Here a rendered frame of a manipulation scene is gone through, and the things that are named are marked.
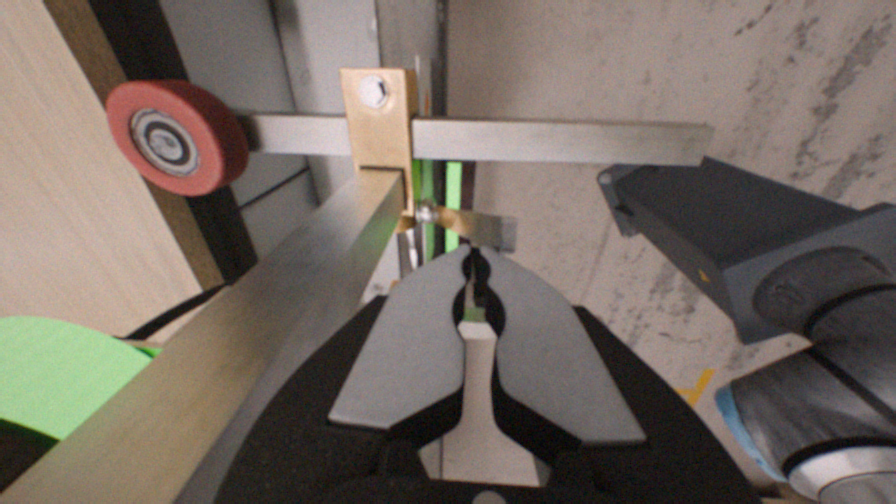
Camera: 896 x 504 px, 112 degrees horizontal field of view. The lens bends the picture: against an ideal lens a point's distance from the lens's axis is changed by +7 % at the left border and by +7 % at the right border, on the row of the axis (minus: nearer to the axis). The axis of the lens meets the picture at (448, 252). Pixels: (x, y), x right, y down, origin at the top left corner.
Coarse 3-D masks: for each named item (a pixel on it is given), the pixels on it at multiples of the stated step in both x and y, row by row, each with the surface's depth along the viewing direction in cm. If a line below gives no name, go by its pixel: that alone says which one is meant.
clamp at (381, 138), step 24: (360, 72) 22; (384, 72) 22; (408, 72) 22; (408, 96) 23; (360, 120) 23; (384, 120) 23; (408, 120) 23; (360, 144) 24; (384, 144) 24; (408, 144) 24; (360, 168) 25; (384, 168) 25; (408, 168) 25; (408, 192) 26; (408, 216) 28
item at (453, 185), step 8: (448, 168) 42; (456, 168) 42; (448, 176) 42; (456, 176) 42; (448, 184) 43; (456, 184) 43; (448, 192) 44; (456, 192) 43; (448, 200) 44; (456, 200) 44; (448, 232) 47; (448, 240) 48; (456, 240) 48; (448, 248) 49
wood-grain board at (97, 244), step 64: (0, 0) 18; (64, 0) 19; (0, 64) 20; (64, 64) 20; (0, 128) 23; (64, 128) 22; (0, 192) 25; (64, 192) 25; (128, 192) 25; (0, 256) 29; (64, 256) 29; (128, 256) 28; (192, 256) 29; (64, 320) 34; (128, 320) 33
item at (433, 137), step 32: (256, 128) 25; (288, 128) 25; (320, 128) 25; (416, 128) 24; (448, 128) 24; (480, 128) 24; (512, 128) 24; (544, 128) 24; (576, 128) 24; (608, 128) 23; (640, 128) 23; (672, 128) 23; (704, 128) 23; (512, 160) 25; (544, 160) 25; (576, 160) 25; (608, 160) 25; (640, 160) 25; (672, 160) 24
